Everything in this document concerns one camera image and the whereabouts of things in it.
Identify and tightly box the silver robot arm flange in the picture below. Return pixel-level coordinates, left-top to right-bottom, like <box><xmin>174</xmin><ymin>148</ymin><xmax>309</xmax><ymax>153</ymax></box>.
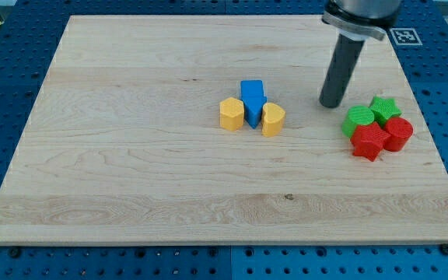
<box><xmin>321</xmin><ymin>0</ymin><xmax>402</xmax><ymax>40</ymax></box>

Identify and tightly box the light wooden board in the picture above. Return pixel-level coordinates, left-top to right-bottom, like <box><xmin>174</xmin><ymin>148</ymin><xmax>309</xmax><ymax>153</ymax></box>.
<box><xmin>0</xmin><ymin>16</ymin><xmax>448</xmax><ymax>247</ymax></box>

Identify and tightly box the red star block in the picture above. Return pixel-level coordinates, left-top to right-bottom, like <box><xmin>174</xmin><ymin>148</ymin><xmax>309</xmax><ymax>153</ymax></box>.
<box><xmin>351</xmin><ymin>122</ymin><xmax>390</xmax><ymax>162</ymax></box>

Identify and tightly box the green star block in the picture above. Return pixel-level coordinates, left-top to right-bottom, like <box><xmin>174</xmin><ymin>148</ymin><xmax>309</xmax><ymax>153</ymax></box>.
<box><xmin>369</xmin><ymin>96</ymin><xmax>402</xmax><ymax>127</ymax></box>

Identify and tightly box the yellow hexagon block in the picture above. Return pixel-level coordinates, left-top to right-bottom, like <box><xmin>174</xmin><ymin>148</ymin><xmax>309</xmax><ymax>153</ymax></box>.
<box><xmin>219</xmin><ymin>97</ymin><xmax>244</xmax><ymax>131</ymax></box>

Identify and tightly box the yellow heart block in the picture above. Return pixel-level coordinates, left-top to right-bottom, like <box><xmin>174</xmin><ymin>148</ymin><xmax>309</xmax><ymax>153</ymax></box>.
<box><xmin>261</xmin><ymin>102</ymin><xmax>285</xmax><ymax>137</ymax></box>

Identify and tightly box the blue arrow block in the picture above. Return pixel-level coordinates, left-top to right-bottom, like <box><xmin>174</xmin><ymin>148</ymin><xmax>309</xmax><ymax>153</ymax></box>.
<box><xmin>240</xmin><ymin>80</ymin><xmax>267</xmax><ymax>129</ymax></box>

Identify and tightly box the green cylinder block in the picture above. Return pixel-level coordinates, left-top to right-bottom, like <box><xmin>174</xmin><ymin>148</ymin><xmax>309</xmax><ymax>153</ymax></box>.
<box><xmin>341</xmin><ymin>105</ymin><xmax>375</xmax><ymax>138</ymax></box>

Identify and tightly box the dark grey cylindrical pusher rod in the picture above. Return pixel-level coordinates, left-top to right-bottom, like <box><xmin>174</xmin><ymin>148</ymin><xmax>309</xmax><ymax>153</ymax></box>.
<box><xmin>319</xmin><ymin>34</ymin><xmax>365</xmax><ymax>108</ymax></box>

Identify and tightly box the red cylinder block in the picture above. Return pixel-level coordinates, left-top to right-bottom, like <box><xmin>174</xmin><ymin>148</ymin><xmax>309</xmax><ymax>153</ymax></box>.
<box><xmin>383</xmin><ymin>117</ymin><xmax>414</xmax><ymax>152</ymax></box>

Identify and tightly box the white fiducial marker tag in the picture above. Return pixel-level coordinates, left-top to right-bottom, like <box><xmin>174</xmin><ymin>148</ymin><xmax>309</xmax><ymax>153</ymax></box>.
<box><xmin>390</xmin><ymin>27</ymin><xmax>422</xmax><ymax>46</ymax></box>

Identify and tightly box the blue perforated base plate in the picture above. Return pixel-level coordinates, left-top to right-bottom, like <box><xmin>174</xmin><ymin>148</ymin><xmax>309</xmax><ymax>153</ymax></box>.
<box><xmin>0</xmin><ymin>0</ymin><xmax>448</xmax><ymax>279</ymax></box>

